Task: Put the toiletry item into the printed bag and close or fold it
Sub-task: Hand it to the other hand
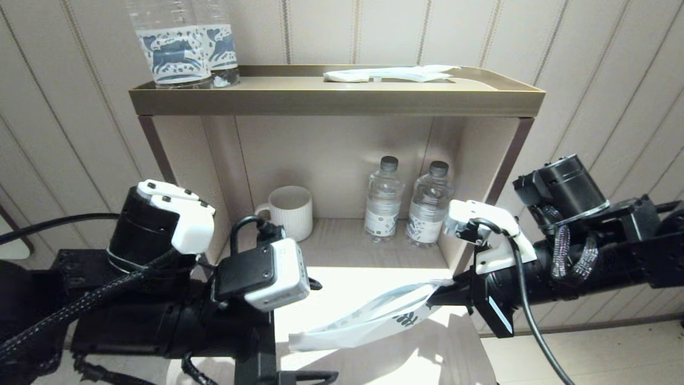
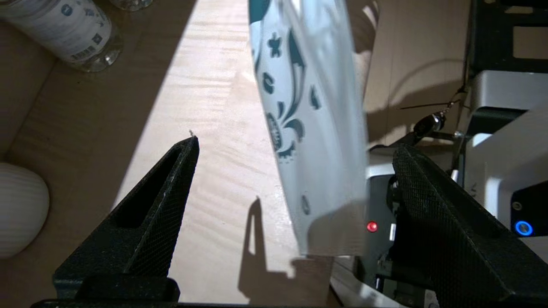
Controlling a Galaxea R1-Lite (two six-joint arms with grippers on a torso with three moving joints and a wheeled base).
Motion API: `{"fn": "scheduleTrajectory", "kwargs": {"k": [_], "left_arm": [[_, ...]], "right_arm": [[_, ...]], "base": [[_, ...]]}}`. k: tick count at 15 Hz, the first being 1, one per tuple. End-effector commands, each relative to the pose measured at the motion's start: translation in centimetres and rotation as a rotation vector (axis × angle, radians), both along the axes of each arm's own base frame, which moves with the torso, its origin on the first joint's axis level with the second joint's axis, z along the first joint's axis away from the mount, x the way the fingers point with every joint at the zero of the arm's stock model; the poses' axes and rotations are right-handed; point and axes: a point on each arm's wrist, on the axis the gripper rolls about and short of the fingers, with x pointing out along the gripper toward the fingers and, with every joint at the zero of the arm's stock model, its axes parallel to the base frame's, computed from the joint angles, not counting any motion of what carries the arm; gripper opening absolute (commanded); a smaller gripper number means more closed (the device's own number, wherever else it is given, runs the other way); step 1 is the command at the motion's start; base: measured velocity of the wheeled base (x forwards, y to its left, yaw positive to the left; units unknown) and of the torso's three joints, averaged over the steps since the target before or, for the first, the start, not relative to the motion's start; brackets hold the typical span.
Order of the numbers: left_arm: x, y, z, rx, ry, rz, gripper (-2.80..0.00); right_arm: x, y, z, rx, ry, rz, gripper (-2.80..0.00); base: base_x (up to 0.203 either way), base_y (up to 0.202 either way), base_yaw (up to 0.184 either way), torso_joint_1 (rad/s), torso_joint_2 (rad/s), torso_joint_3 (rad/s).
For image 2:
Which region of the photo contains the black robot chassis frame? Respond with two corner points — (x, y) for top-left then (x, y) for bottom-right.
(469, 0), (548, 71)

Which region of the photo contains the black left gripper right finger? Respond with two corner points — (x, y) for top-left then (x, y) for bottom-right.
(392, 145), (548, 308)

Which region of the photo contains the small clear water bottle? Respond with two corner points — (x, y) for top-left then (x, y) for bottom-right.
(0, 0), (125, 73)
(109, 0), (153, 12)

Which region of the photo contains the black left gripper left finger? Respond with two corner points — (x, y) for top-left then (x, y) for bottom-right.
(53, 135), (200, 301)

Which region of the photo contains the white leaf-print plastic bag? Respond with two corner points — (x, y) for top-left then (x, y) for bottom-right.
(248, 0), (371, 257)

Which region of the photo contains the white ribbed mug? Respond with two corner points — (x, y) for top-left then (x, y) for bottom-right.
(0, 163), (50, 259)

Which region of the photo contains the metal plug with thin wire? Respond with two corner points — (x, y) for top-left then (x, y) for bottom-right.
(400, 99), (468, 139)

